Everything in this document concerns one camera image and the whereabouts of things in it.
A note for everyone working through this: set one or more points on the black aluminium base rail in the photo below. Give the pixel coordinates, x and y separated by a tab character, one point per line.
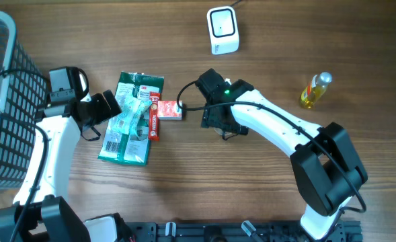
281	230

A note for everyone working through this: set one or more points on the grey plastic shopping basket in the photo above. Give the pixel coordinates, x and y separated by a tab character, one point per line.
21	91

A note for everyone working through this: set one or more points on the green 3M gloves package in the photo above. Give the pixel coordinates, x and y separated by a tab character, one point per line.
131	149

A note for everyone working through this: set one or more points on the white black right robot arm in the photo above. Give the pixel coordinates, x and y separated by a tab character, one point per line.
326	166

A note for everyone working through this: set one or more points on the pale green snack packet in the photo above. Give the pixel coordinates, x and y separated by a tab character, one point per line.
132	110

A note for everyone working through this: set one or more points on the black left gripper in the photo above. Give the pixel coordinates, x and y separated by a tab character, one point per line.
106	112

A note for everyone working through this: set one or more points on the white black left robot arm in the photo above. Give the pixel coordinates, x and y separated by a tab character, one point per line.
40	211

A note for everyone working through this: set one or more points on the yellow oil bottle silver cap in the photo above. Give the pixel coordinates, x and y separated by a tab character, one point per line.
315	89

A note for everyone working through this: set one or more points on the white barcode scanner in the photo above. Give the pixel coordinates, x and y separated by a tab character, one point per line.
223	30

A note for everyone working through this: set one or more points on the green lid small jar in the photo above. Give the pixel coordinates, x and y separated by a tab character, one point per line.
224	134

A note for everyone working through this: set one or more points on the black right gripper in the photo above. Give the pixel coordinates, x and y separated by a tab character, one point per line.
214	121

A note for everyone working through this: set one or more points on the red white tissue pack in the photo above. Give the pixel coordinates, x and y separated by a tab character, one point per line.
169	110

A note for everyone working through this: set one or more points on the red Nescafe coffee stick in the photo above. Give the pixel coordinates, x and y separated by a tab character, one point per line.
153	116

